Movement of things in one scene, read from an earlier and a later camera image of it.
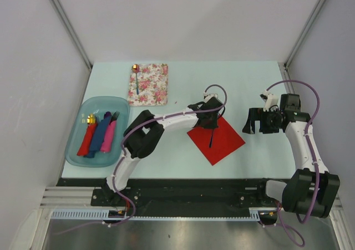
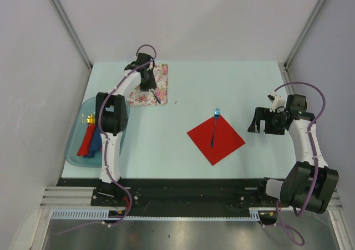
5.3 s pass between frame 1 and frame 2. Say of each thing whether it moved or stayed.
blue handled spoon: moved
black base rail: stayed
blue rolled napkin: stayed
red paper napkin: stayed
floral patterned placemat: stayed
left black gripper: moved
